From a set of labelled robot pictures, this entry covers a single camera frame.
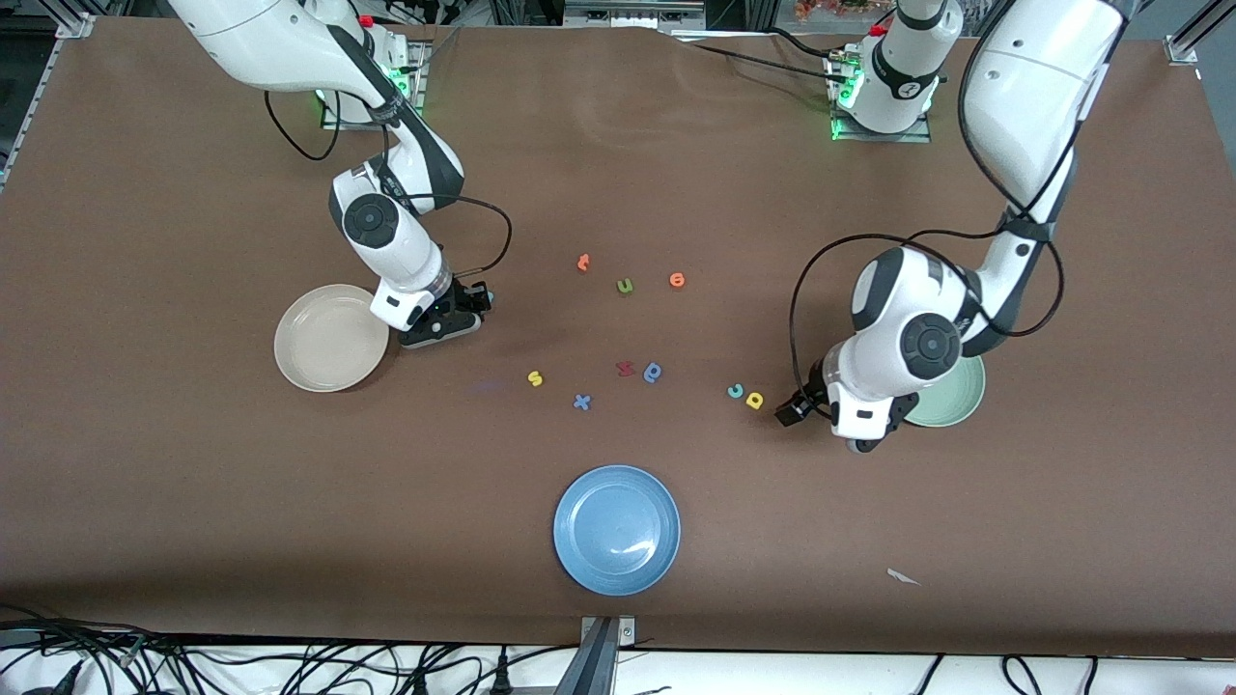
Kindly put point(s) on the grey metal mount post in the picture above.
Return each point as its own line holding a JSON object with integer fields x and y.
{"x": 594, "y": 666}

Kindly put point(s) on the white paper scrap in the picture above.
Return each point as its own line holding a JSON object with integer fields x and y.
{"x": 900, "y": 576}

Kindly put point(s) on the yellow foam letter a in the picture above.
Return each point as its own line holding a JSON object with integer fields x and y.
{"x": 748, "y": 396}

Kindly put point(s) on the beige brown plate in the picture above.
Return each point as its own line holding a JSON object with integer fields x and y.
{"x": 328, "y": 343}

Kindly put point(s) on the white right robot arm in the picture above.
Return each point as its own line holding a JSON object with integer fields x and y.
{"x": 386, "y": 232}

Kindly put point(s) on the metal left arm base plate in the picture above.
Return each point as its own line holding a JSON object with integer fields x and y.
{"x": 888, "y": 138}

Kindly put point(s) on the green plate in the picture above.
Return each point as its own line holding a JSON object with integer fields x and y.
{"x": 956, "y": 401}

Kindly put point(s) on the aluminium corner bracket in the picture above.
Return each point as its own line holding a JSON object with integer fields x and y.
{"x": 77, "y": 25}
{"x": 1180, "y": 50}

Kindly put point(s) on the blue foam letter x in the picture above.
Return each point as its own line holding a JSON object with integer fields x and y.
{"x": 581, "y": 402}

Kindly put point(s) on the blue foam letter a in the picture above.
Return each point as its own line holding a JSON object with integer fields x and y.
{"x": 660, "y": 375}

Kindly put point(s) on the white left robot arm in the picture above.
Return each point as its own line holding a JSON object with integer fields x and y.
{"x": 898, "y": 319}

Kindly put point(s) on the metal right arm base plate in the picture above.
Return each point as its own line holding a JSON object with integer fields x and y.
{"x": 419, "y": 68}

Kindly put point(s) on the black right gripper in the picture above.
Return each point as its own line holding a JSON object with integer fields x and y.
{"x": 467, "y": 298}

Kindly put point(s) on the blue plate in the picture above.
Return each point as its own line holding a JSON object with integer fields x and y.
{"x": 616, "y": 531}

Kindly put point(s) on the grey metal rail box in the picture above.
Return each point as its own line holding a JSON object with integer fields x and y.
{"x": 632, "y": 13}

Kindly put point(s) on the black power plug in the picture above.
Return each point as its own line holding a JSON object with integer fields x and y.
{"x": 420, "y": 683}
{"x": 500, "y": 676}

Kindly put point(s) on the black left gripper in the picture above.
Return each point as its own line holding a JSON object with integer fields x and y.
{"x": 807, "y": 400}

